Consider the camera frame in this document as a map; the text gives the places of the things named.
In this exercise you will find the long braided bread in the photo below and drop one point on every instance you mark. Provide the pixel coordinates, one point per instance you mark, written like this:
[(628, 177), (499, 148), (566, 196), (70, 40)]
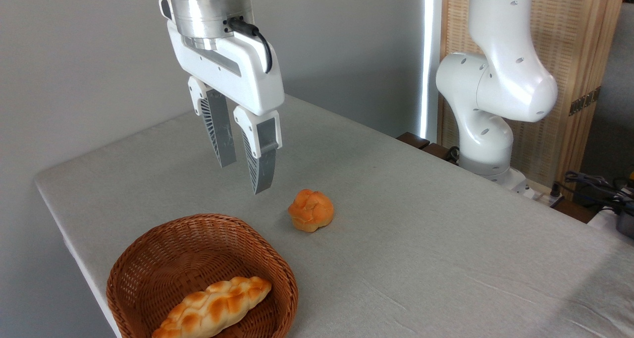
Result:
[(218, 306)]

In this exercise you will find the dark wooden furniture edge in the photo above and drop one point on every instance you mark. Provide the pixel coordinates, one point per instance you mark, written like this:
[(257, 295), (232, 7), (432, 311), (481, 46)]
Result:
[(421, 142)]

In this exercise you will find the round orange bread bun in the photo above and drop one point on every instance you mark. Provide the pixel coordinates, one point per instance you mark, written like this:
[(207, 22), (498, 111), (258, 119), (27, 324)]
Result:
[(311, 210)]

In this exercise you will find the brown wicker basket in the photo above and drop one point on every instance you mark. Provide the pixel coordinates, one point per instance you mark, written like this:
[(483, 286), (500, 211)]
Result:
[(148, 258)]

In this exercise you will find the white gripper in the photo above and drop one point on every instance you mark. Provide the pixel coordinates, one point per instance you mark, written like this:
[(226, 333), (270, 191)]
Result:
[(247, 78)]

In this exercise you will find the white power strip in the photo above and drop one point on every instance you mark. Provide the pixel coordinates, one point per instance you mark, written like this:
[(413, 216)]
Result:
[(537, 193)]

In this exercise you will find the grey tablecloth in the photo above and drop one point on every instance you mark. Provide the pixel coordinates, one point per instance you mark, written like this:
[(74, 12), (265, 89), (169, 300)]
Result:
[(421, 239)]

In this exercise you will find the metal screen hinge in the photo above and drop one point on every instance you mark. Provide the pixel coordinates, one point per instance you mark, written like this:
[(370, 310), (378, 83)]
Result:
[(584, 101)]

